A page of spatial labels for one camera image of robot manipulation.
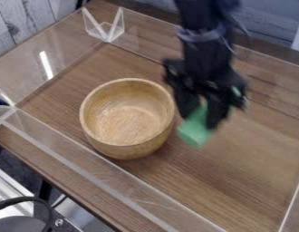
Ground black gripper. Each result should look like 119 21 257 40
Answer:
162 30 246 130

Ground green rectangular block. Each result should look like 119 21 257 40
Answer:
177 100 213 149

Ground light brown wooden bowl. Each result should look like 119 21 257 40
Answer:
78 78 174 160

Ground black table leg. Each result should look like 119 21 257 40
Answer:
38 180 53 201

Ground black cable bottom left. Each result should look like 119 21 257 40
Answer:
0 196 54 232

